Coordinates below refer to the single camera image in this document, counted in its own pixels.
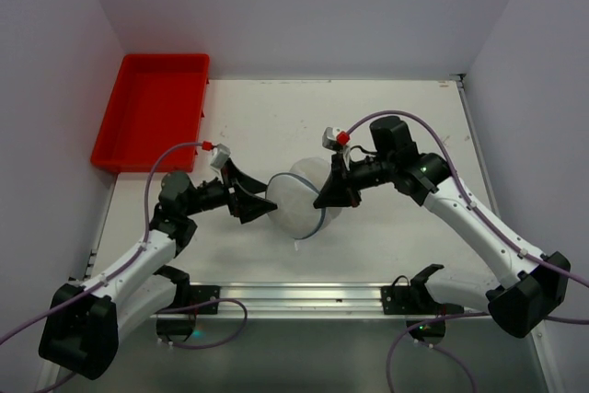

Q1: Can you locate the white mesh laundry bag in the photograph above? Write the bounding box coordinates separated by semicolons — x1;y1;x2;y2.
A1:
265;157;341;251

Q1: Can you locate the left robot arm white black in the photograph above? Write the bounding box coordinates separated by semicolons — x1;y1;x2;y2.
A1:
39;160;277;380

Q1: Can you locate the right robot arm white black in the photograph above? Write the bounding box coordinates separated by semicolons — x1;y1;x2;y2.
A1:
314;115;571;338

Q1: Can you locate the red plastic tray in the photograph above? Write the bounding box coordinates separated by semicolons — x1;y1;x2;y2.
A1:
90;53;210;175

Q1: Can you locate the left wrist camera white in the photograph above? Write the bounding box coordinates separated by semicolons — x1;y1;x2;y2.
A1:
209;144;231;171

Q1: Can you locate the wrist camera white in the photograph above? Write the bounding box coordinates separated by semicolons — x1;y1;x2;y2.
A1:
209;144;231;171
321;127;350;153

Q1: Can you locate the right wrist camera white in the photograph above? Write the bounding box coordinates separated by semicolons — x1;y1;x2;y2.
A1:
321;127;350;153

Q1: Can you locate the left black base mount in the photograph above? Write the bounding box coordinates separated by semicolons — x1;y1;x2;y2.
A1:
156;284;221;341

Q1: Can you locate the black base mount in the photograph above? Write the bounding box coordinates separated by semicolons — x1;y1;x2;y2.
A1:
380;264;465;345
156;284;221;341

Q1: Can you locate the aluminium mounting rail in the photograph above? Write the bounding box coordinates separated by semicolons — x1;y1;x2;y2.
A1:
68;278;537;319

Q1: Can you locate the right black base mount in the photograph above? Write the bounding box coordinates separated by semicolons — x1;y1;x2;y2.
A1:
380;264;465;345

